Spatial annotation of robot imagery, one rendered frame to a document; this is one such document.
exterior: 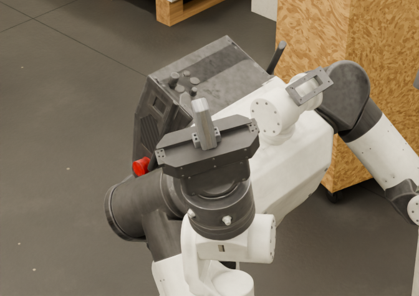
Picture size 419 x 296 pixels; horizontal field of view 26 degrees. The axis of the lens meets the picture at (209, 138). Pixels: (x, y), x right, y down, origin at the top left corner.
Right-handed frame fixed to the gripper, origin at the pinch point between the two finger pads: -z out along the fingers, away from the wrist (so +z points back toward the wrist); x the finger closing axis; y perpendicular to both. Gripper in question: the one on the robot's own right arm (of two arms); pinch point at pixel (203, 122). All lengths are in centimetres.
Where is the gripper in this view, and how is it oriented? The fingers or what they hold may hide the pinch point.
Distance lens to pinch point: 104.7
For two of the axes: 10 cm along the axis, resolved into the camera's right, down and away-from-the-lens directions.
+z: 1.3, 6.5, 7.5
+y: 2.5, 7.1, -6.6
